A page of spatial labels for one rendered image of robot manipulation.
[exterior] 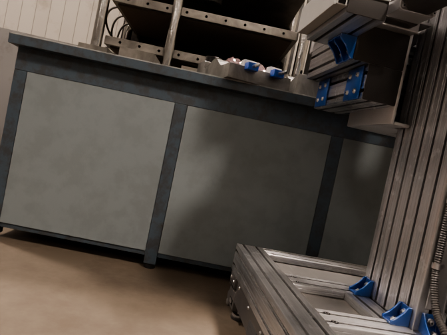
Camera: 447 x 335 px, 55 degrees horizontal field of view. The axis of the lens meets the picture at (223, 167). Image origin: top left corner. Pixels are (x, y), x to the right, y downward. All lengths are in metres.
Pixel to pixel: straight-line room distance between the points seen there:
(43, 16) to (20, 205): 3.49
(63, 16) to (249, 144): 3.68
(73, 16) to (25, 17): 0.48
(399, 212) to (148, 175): 0.98
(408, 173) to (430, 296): 0.30
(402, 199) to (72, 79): 1.28
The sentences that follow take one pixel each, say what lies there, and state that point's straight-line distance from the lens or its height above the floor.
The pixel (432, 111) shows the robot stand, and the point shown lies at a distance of 1.14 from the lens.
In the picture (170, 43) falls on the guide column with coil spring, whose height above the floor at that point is 1.06.
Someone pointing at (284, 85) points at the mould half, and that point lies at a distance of 1.73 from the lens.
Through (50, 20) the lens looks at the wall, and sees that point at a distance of 5.13.
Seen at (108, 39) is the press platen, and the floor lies 1.02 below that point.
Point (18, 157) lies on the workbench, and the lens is 1.88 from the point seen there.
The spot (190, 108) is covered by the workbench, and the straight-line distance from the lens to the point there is 1.72.
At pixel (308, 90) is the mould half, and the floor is 0.83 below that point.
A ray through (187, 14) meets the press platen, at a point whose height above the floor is 1.25.
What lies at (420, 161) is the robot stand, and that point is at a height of 0.60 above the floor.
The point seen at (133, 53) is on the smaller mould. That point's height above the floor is 0.85.
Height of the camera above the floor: 0.53
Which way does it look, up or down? 2 degrees down
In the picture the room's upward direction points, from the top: 12 degrees clockwise
